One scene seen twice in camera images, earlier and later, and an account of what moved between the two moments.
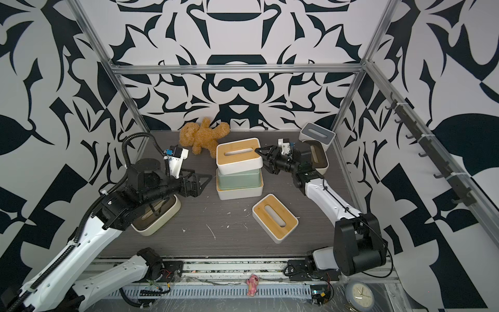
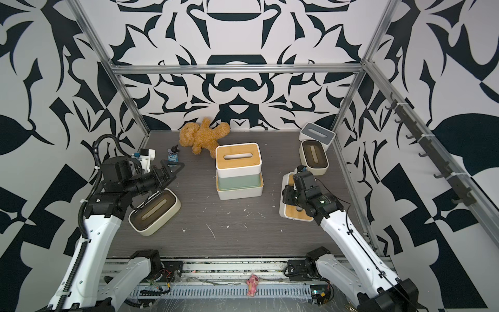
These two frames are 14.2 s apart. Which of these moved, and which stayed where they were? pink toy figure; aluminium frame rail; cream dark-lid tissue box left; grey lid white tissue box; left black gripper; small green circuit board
Moved: left black gripper
Stayed: grey lid white tissue box; aluminium frame rail; small green circuit board; cream dark-lid tissue box left; pink toy figure
